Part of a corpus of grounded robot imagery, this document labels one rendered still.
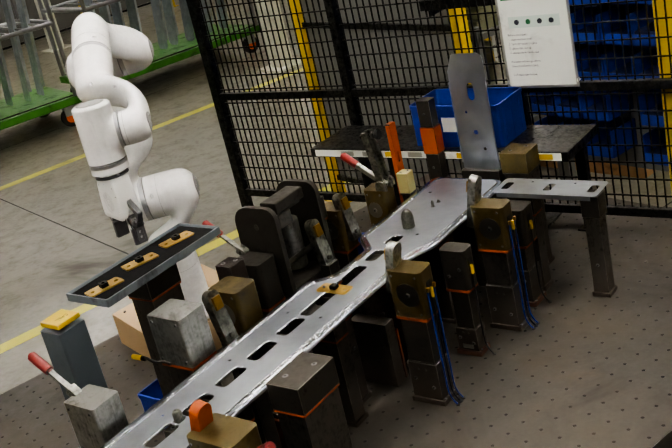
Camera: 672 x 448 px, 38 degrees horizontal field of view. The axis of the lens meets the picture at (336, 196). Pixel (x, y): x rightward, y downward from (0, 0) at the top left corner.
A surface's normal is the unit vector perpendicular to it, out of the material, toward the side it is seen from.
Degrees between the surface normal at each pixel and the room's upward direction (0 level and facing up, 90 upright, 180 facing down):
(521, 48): 90
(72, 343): 90
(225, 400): 0
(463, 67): 90
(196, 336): 90
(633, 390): 0
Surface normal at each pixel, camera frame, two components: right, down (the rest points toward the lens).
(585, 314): -0.22, -0.91
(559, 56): -0.56, 0.40
